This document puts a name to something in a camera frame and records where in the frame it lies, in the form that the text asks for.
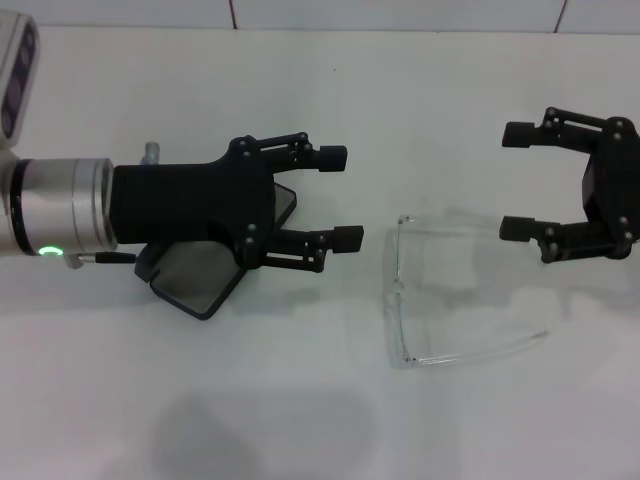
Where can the silver connector stub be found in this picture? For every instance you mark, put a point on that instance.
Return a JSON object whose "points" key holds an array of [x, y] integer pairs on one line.
{"points": [[152, 152]]}

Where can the clear transparent glasses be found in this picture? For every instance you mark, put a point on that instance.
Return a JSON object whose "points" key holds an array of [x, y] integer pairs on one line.
{"points": [[399, 286]]}

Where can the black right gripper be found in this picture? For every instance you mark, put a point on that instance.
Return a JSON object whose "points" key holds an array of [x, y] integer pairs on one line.
{"points": [[615, 190]]}

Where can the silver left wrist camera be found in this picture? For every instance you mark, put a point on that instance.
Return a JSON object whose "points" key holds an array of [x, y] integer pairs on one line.
{"points": [[17, 80]]}

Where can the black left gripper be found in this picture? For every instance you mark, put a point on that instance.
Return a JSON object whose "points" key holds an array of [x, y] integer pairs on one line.
{"points": [[175, 200]]}

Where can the black glasses case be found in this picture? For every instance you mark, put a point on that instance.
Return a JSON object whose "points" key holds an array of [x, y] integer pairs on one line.
{"points": [[192, 285]]}

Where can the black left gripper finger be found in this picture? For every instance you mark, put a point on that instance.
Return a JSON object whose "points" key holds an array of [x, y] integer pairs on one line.
{"points": [[332, 159], [347, 238]]}

